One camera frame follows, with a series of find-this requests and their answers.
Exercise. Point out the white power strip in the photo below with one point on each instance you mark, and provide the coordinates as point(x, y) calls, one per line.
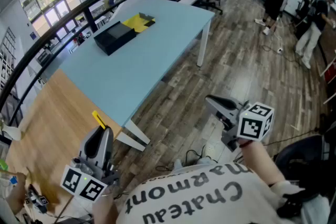
point(280, 50)

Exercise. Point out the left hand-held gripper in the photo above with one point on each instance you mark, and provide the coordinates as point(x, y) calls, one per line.
point(97, 149)

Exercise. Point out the person's white printed shirt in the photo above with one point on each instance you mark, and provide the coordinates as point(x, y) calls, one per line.
point(197, 191)

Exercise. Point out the person's right forearm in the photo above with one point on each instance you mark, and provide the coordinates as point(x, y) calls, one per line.
point(260, 162)

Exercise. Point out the wooden table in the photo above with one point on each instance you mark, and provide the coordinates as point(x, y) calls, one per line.
point(57, 118)

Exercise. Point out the black worn harness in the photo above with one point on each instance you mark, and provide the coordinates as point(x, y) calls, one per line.
point(291, 204)

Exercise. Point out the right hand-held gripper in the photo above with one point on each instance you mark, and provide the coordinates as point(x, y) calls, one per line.
point(252, 123)

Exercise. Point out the black box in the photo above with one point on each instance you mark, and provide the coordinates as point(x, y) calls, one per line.
point(113, 36)

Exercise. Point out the black seat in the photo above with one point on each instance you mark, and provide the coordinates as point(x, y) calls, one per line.
point(309, 154)

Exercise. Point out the person's left forearm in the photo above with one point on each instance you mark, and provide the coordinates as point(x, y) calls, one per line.
point(103, 209)

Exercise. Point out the light blue table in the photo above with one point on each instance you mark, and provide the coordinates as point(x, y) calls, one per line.
point(147, 60)

